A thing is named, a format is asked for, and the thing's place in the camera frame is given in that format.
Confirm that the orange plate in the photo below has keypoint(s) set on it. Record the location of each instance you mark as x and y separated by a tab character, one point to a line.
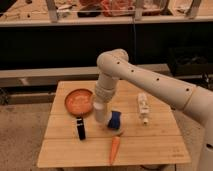
79	102

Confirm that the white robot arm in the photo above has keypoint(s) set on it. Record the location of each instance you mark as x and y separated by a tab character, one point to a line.
192	100

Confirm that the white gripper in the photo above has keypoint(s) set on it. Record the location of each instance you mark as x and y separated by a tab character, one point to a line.
99	104

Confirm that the black eraser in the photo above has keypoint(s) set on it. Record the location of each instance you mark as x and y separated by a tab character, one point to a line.
81	128

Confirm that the orange carrot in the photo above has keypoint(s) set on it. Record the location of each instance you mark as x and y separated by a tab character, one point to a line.
114	148

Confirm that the wooden table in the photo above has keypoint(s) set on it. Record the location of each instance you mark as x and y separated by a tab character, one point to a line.
158	142

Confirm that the white bottle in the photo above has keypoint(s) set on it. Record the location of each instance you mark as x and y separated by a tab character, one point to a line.
143	108

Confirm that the black box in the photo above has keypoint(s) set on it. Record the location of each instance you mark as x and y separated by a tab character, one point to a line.
184	61

